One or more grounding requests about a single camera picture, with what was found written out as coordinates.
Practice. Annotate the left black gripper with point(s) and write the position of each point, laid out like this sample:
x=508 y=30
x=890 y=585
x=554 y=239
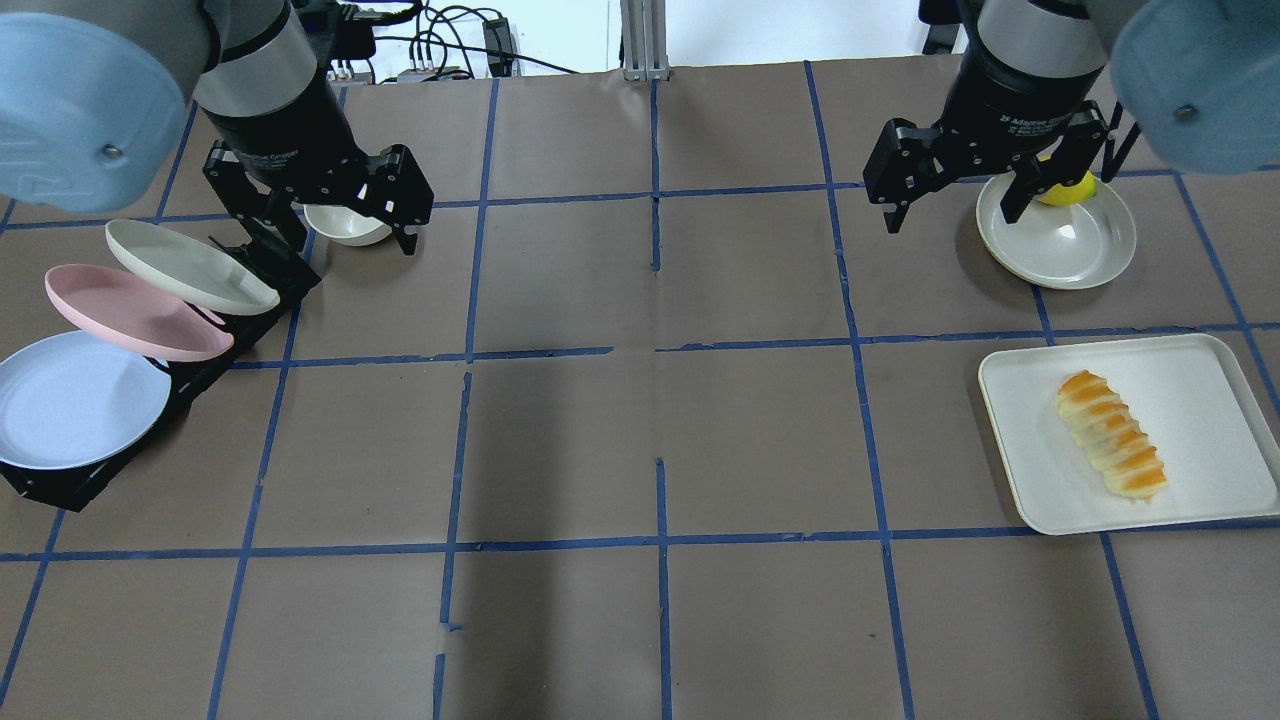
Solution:
x=283 y=128

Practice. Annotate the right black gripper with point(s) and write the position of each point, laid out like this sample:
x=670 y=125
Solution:
x=1008 y=103

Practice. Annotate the striped orange bread loaf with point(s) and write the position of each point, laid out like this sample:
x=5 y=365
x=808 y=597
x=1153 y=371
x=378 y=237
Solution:
x=1102 y=426

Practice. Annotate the light blue plate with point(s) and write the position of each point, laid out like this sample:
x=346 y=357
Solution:
x=71 y=400

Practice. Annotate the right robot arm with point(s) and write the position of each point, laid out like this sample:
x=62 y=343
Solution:
x=1198 y=79

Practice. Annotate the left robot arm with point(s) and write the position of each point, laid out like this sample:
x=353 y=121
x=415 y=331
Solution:
x=95 y=95

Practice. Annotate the white plate in rack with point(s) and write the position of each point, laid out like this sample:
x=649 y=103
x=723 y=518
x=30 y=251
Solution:
x=188 y=269

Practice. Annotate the pink plate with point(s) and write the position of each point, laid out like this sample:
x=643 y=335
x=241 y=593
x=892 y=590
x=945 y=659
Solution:
x=119 y=308

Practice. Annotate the black plate rack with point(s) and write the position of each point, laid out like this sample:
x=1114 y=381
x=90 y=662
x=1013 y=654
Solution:
x=290 y=275

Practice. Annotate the small white bowl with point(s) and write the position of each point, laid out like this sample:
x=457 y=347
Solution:
x=345 y=226

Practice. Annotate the yellow lemon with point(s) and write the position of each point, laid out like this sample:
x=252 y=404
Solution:
x=1061 y=195

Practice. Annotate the white round dish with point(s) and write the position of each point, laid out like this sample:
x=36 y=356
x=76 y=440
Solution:
x=1074 y=247

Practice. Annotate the white rectangular tray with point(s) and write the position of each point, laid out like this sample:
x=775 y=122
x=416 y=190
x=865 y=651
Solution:
x=1188 y=393

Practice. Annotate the aluminium frame post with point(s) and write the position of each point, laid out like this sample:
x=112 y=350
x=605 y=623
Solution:
x=644 y=56

